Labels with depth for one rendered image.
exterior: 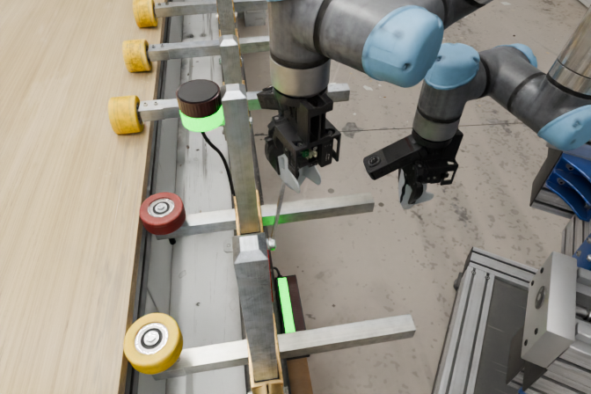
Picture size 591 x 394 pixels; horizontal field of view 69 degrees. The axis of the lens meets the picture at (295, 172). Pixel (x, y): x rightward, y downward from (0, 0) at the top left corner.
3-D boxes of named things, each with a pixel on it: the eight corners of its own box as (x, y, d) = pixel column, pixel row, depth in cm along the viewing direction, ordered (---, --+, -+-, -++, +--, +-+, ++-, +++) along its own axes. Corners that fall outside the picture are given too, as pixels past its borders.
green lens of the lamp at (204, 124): (222, 104, 65) (221, 91, 63) (224, 129, 61) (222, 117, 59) (182, 107, 64) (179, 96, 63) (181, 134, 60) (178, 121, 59)
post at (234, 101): (262, 266, 95) (244, 79, 61) (264, 280, 93) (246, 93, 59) (246, 267, 95) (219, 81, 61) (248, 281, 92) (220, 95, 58)
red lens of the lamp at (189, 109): (221, 90, 63) (219, 77, 62) (222, 115, 59) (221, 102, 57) (178, 94, 62) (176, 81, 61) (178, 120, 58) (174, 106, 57)
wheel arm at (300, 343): (405, 322, 77) (410, 310, 74) (412, 340, 75) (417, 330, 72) (157, 361, 72) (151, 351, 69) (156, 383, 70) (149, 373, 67)
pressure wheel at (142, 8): (150, -9, 126) (152, 16, 124) (156, 8, 134) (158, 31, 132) (129, -7, 125) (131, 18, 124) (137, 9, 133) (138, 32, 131)
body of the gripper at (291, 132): (294, 183, 60) (293, 113, 51) (266, 146, 65) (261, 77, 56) (339, 164, 62) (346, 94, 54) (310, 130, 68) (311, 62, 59)
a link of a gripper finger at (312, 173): (310, 207, 69) (310, 165, 62) (291, 183, 72) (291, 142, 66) (326, 200, 70) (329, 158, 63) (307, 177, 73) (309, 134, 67)
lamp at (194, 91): (234, 181, 77) (219, 76, 61) (237, 205, 73) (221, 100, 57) (200, 185, 76) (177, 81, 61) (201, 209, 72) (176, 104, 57)
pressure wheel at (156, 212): (193, 224, 91) (182, 186, 83) (193, 256, 86) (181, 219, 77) (154, 229, 90) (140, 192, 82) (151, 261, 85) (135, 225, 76)
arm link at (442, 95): (497, 58, 65) (451, 69, 63) (476, 116, 73) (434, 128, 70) (463, 34, 70) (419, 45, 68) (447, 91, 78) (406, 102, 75)
